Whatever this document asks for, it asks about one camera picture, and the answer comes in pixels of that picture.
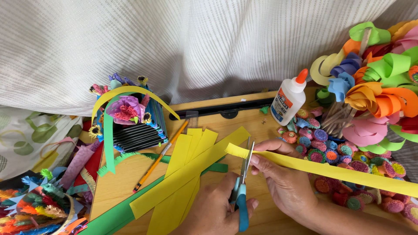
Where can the person's right hand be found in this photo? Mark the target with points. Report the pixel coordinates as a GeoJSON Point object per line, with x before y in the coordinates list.
{"type": "Point", "coordinates": [287, 189]}

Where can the person's left hand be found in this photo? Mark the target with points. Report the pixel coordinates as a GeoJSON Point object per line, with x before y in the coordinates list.
{"type": "Point", "coordinates": [209, 209]}

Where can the fringed long yellow paper strip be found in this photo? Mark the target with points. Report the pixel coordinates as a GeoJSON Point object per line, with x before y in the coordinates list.
{"type": "Point", "coordinates": [343, 174]}

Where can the wide yellow paper strip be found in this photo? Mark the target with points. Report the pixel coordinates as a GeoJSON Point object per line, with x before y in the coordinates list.
{"type": "Point", "coordinates": [183, 181]}

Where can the heap of small fringed paper flowers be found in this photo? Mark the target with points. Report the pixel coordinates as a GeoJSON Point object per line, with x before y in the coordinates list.
{"type": "Point", "coordinates": [329, 153]}

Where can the orange pencil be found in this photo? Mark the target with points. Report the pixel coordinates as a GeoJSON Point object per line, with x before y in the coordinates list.
{"type": "Point", "coordinates": [156, 161]}

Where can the small green paper scrap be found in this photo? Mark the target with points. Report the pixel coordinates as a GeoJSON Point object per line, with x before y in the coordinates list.
{"type": "Point", "coordinates": [264, 110]}

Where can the bundle of wooden sticks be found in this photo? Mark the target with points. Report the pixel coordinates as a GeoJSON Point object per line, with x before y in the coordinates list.
{"type": "Point", "coordinates": [336, 119]}

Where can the white glue bottle orange cap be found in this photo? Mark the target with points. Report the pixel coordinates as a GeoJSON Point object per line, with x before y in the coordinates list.
{"type": "Point", "coordinates": [287, 101]}

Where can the clear plastic ruler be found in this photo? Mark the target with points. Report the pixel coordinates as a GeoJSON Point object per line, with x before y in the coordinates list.
{"type": "Point", "coordinates": [192, 120]}

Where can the dark green paper strip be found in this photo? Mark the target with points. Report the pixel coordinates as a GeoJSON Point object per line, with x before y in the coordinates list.
{"type": "Point", "coordinates": [114, 217]}

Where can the green fringed paper strip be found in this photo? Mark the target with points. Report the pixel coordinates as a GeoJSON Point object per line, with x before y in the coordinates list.
{"type": "Point", "coordinates": [122, 160]}

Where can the black blue woven paper basket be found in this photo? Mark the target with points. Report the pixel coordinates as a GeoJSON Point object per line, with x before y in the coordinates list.
{"type": "Point", "coordinates": [138, 137]}

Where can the small yellow black paper flower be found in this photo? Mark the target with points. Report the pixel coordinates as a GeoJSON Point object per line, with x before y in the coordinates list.
{"type": "Point", "coordinates": [146, 118]}
{"type": "Point", "coordinates": [95, 131]}
{"type": "Point", "coordinates": [142, 80]}

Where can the light green paper strip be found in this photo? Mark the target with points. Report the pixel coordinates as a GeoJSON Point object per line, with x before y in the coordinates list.
{"type": "Point", "coordinates": [108, 143]}

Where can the pink purple paper flower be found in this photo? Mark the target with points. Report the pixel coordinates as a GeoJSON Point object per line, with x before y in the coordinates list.
{"type": "Point", "coordinates": [125, 109]}

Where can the heap of coloured paper sheets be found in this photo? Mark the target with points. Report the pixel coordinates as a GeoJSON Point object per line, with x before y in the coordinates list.
{"type": "Point", "coordinates": [83, 163]}

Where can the bouquet of large paper roses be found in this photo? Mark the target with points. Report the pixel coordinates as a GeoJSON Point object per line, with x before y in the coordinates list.
{"type": "Point", "coordinates": [378, 91]}

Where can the curved yellow paper strip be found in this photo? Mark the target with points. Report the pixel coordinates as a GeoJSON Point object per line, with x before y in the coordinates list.
{"type": "Point", "coordinates": [130, 89]}

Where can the white striped curtain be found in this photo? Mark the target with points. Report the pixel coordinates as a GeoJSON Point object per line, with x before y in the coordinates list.
{"type": "Point", "coordinates": [196, 45]}

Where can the bowl of colourful fringed paper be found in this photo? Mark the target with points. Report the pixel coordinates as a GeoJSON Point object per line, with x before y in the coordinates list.
{"type": "Point", "coordinates": [36, 209]}

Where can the white cloth with green leaves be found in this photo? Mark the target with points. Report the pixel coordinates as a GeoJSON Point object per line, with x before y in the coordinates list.
{"type": "Point", "coordinates": [29, 140]}

